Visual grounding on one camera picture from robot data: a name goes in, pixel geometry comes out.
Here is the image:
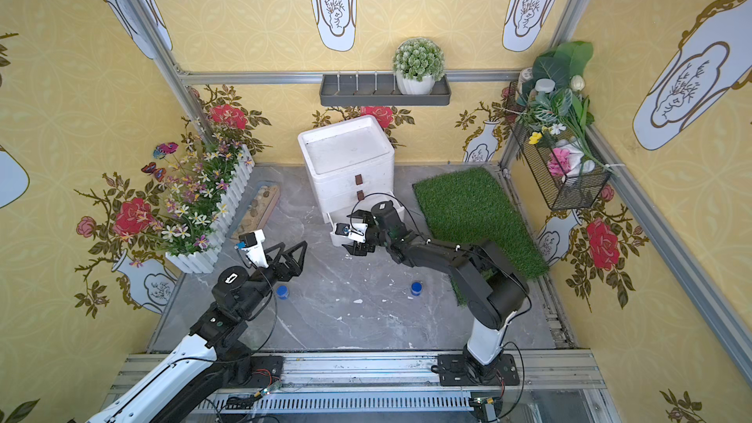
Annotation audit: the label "blue paint can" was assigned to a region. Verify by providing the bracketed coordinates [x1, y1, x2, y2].
[276, 285, 290, 300]
[409, 281, 423, 297]

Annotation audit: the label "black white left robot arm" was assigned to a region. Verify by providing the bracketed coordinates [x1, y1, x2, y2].
[89, 241, 307, 422]

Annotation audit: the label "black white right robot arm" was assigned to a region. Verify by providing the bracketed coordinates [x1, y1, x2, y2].
[334, 201, 531, 387]

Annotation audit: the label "white drawer cabinet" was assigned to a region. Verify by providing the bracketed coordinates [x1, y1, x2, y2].
[298, 116, 395, 248]

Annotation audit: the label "pink tray with stones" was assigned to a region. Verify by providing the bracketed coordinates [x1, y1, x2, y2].
[231, 181, 281, 243]

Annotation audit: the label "green artificial grass mat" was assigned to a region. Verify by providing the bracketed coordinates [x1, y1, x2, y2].
[413, 168, 548, 279]

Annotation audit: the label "artificial flowers in white fence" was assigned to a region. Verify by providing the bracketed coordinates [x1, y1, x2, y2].
[139, 139, 255, 274]

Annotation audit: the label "green plant in white pot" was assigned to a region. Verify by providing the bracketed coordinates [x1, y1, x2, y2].
[393, 37, 445, 95]

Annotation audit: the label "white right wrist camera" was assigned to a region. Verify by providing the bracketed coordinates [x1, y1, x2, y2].
[330, 222, 368, 246]

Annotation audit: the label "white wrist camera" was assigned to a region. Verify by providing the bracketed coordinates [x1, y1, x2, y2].
[330, 222, 368, 246]
[236, 229, 268, 268]

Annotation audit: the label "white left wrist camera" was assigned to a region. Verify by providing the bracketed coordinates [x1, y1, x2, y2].
[236, 229, 268, 268]

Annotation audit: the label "grey wall shelf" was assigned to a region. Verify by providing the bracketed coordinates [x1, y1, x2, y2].
[319, 72, 452, 107]

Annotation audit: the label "black wire basket with flowers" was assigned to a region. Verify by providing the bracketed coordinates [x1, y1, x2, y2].
[507, 41, 612, 212]

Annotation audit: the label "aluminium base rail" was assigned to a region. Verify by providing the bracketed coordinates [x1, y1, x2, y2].
[96, 349, 618, 422]

